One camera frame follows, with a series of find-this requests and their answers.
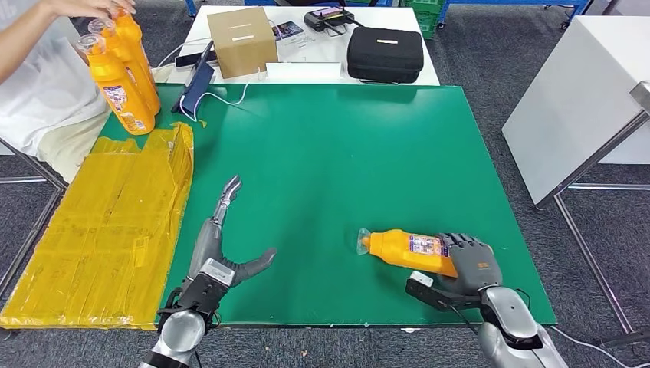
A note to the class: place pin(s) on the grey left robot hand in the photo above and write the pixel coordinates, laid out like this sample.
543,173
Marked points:
211,241

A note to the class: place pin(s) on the person's right hand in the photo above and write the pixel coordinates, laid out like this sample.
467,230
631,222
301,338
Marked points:
96,9

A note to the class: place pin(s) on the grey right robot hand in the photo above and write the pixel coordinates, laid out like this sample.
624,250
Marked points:
475,266

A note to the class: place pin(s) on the orange detergent bottle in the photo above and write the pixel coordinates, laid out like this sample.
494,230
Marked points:
152,96
133,35
122,101
396,249

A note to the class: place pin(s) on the person's right forearm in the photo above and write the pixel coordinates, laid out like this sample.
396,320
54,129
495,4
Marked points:
25,46

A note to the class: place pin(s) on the blue rack leg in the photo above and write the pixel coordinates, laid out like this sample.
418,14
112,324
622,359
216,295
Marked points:
190,7

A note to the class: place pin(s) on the black power bank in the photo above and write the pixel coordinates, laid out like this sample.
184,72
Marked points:
185,59

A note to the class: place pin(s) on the person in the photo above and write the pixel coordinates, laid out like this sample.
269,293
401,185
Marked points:
40,101

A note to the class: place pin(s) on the yellow tape scrap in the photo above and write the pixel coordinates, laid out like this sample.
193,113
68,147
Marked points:
201,124

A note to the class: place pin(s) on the yellow taped cardboard sheet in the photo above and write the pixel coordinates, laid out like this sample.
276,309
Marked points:
91,233

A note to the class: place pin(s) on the dark blue phone stand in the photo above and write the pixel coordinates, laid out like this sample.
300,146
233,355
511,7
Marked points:
195,89

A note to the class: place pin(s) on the brown cardboard box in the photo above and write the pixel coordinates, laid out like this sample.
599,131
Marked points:
241,48

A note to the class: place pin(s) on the white side table metal legs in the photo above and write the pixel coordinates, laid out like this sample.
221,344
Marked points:
574,104

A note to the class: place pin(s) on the white flat box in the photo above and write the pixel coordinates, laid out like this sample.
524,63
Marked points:
304,73

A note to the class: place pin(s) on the printed leaflet card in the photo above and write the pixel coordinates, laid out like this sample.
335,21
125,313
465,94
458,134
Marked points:
288,28

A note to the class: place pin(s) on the black zip carrying case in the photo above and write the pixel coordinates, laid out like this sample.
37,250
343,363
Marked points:
386,58

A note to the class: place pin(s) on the black controller with screen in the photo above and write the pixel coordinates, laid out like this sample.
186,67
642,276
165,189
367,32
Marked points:
327,20

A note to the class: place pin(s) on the green plastic crate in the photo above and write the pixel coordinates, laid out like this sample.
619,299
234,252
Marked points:
426,19

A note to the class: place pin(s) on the blue metal rack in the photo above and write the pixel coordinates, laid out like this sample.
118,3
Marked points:
445,11

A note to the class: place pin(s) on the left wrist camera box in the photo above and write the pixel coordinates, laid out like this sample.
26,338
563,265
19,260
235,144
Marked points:
216,274

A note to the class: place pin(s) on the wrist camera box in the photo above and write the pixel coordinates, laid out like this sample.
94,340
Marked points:
216,274
431,297

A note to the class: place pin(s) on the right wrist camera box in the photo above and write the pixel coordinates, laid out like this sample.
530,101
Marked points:
431,297

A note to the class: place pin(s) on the grey metal chair frame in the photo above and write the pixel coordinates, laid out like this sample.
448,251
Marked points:
35,165

